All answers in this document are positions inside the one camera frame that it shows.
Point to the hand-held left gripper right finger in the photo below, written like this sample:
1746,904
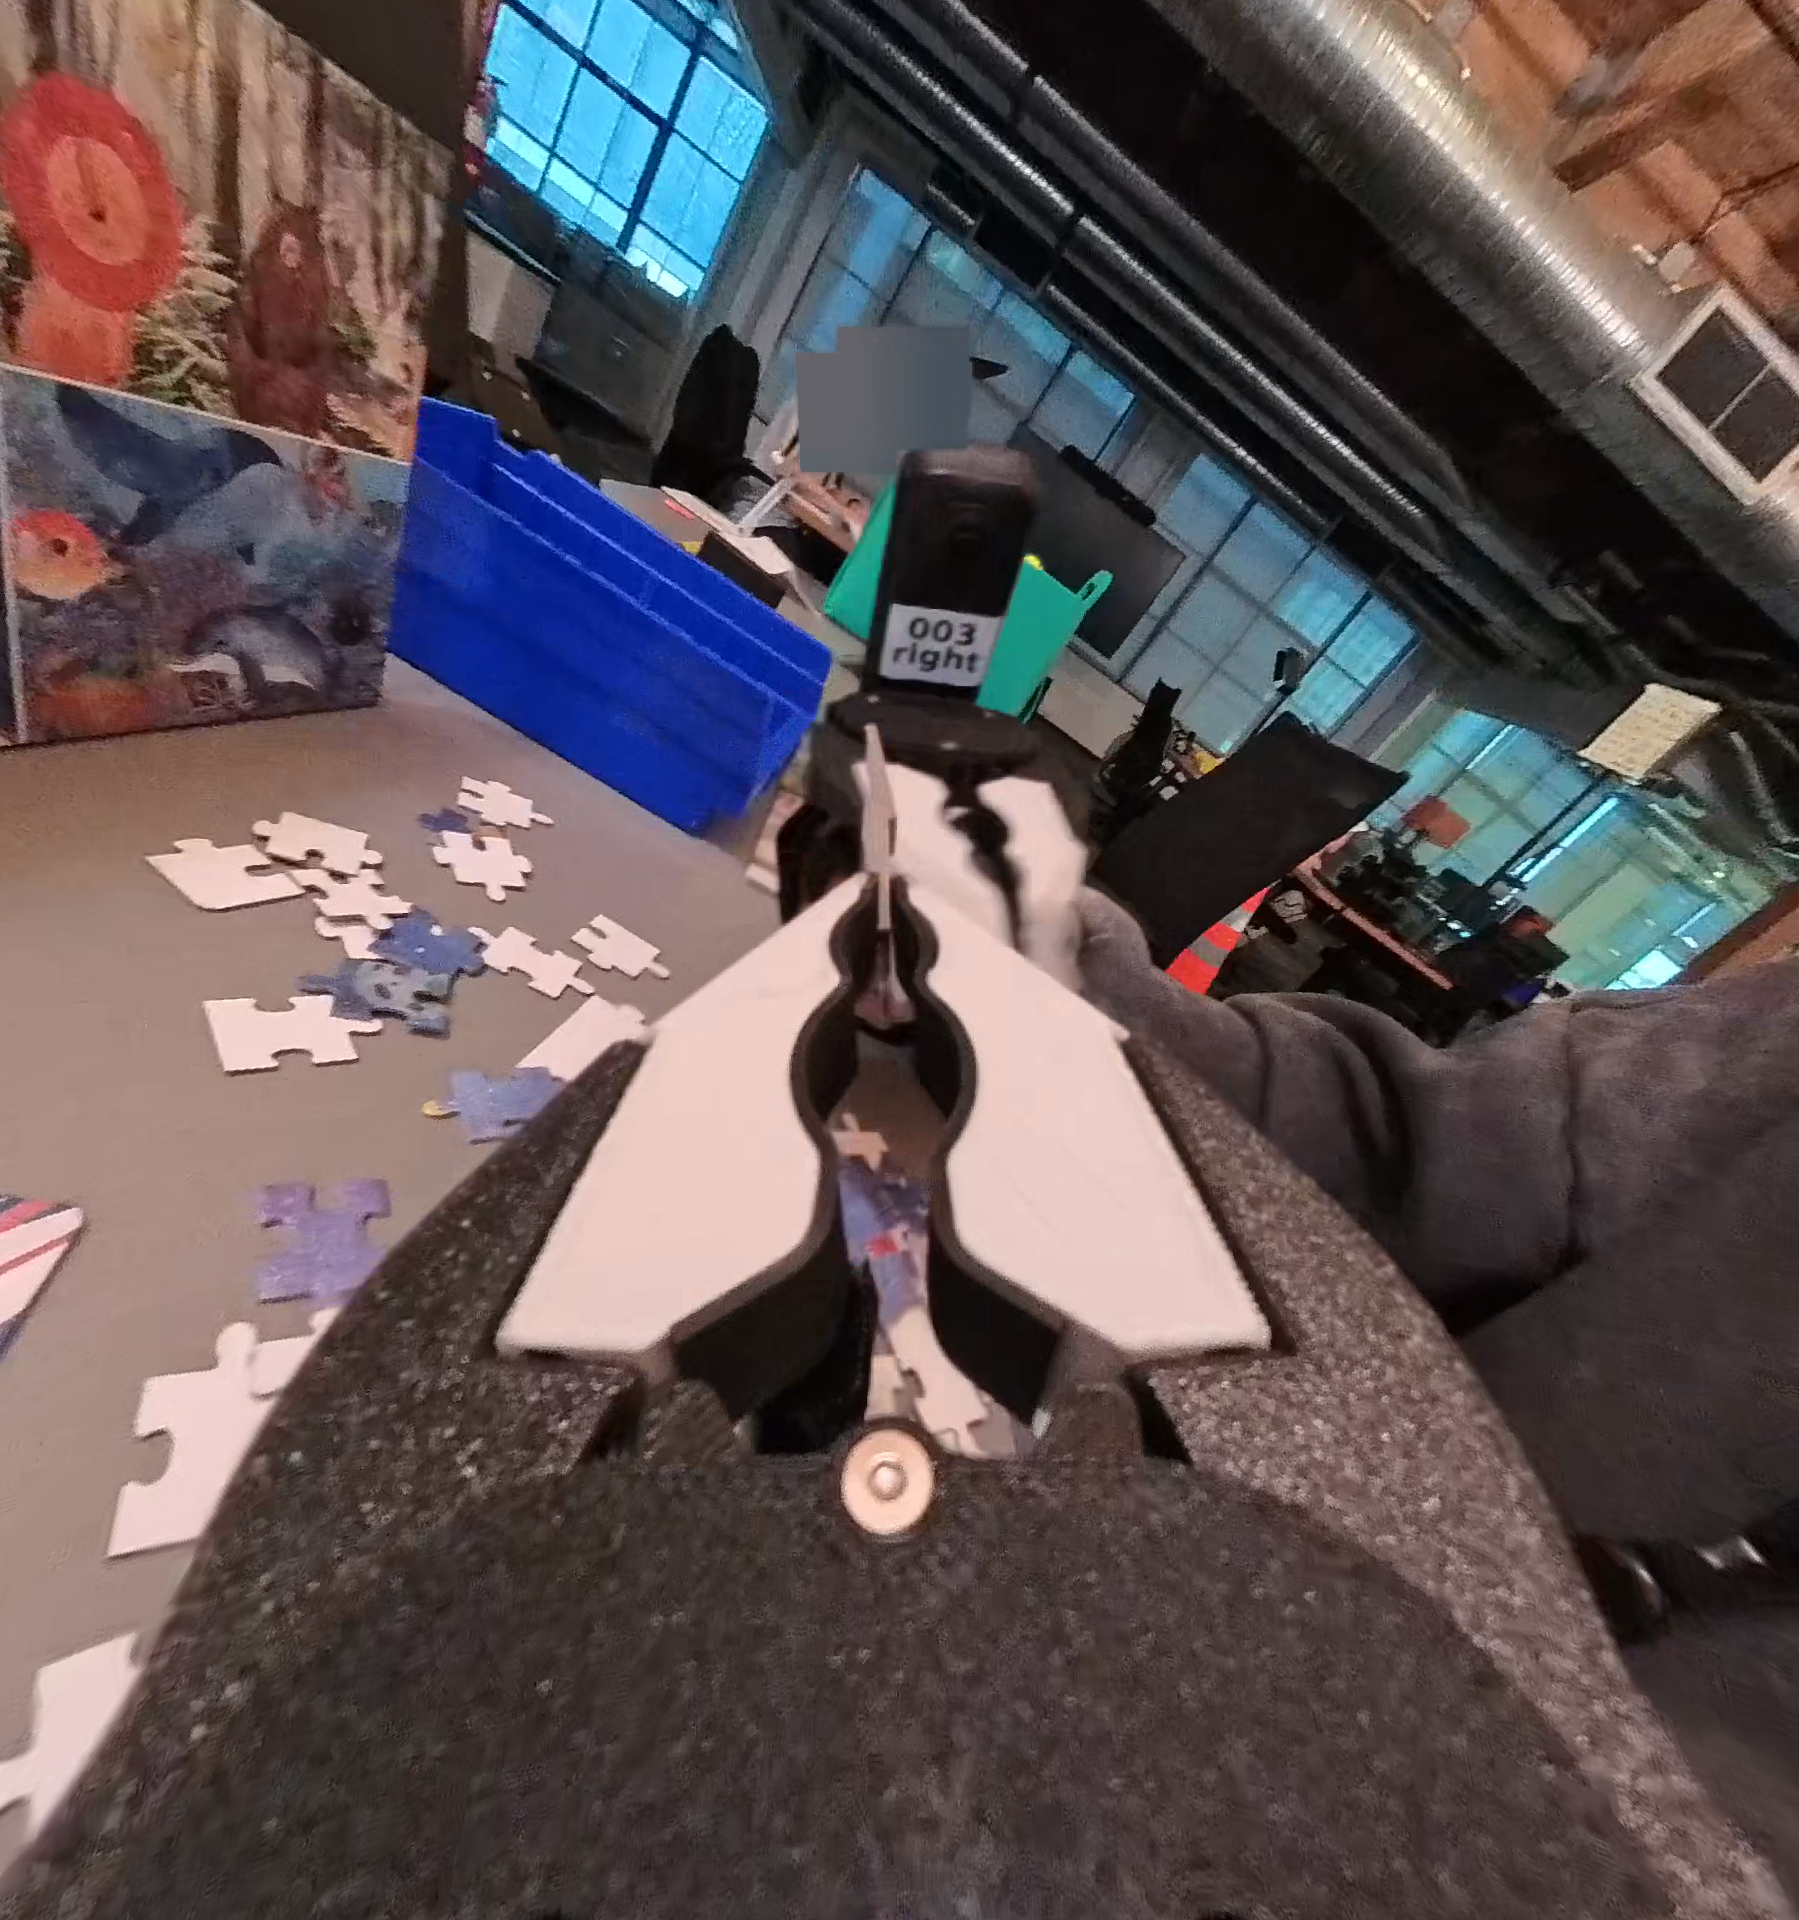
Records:
1109,1186

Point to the purple print puzzle piece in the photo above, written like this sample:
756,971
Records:
322,1238
502,1103

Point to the blue star print puzzle piece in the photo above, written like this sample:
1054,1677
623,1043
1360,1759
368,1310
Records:
428,946

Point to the black ceiling pipes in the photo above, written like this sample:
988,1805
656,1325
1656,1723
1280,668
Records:
1141,269

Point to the white puzzle piece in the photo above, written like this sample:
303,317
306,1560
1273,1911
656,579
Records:
502,802
584,1034
43,1738
621,946
481,865
322,838
289,1033
194,1440
532,959
352,901
225,873

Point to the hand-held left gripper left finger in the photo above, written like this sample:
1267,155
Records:
661,1186

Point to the orange traffic cone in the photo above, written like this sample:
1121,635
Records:
1214,946

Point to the thin puzzle piece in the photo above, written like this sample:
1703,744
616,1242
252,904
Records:
881,838

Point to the large window wall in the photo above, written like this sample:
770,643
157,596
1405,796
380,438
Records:
1333,629

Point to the grey crater print puzzle piece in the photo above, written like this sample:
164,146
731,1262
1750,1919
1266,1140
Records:
383,993

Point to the white vent grille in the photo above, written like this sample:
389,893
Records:
1739,388

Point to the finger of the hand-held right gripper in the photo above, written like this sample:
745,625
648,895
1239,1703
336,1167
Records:
948,838
1054,884

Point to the blue paned window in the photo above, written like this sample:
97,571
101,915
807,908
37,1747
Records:
599,120

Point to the forest flower picture box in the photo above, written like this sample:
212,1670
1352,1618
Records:
164,196

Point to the silver air duct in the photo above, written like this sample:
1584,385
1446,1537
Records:
1439,166

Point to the cluttered workbench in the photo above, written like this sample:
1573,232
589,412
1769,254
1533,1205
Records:
1378,915

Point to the blue plastic bin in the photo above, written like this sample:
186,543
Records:
584,629

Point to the dark office chair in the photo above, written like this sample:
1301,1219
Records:
711,406

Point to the black monitor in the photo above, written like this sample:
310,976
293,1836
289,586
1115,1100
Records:
1123,553

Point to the teal plastic holder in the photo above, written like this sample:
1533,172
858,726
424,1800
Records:
1048,629

